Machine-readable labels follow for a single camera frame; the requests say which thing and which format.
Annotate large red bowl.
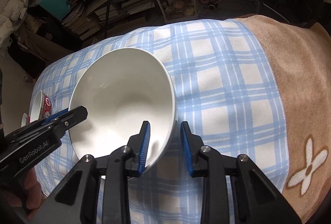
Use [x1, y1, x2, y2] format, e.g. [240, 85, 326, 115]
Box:
[30, 90, 52, 123]

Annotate small red-rimmed bowl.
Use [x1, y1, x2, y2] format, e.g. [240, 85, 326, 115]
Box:
[21, 113, 31, 127]

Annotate person's left hand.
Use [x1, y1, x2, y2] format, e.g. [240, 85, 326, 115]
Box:
[23, 168, 46, 219]

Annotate blue plaid tablecloth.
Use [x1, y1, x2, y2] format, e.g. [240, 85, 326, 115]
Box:
[31, 19, 289, 223]

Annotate tan fleece blanket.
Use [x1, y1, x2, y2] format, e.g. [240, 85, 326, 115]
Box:
[240, 15, 330, 223]

